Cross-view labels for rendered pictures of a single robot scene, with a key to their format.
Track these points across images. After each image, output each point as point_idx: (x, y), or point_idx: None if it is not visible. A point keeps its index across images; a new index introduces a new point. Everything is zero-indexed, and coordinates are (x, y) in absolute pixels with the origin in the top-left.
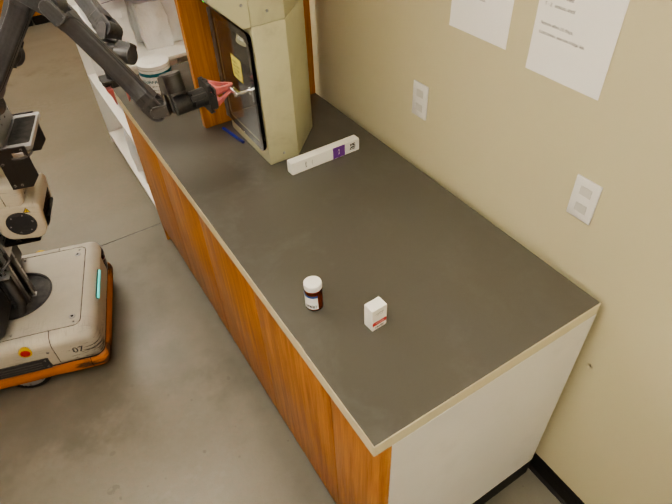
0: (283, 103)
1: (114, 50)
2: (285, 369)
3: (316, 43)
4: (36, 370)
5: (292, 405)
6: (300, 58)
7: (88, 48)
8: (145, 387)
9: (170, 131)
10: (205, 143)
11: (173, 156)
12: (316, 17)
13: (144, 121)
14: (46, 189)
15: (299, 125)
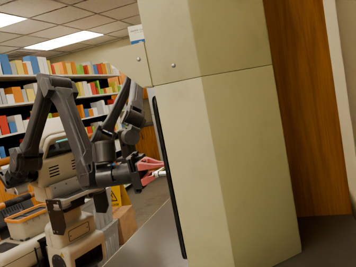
0: (206, 196)
1: (123, 132)
2: None
3: (354, 148)
4: None
5: None
6: (257, 142)
7: (61, 116)
8: None
9: (169, 218)
10: (175, 236)
11: (137, 240)
12: (350, 114)
13: (167, 206)
14: (97, 245)
15: (245, 238)
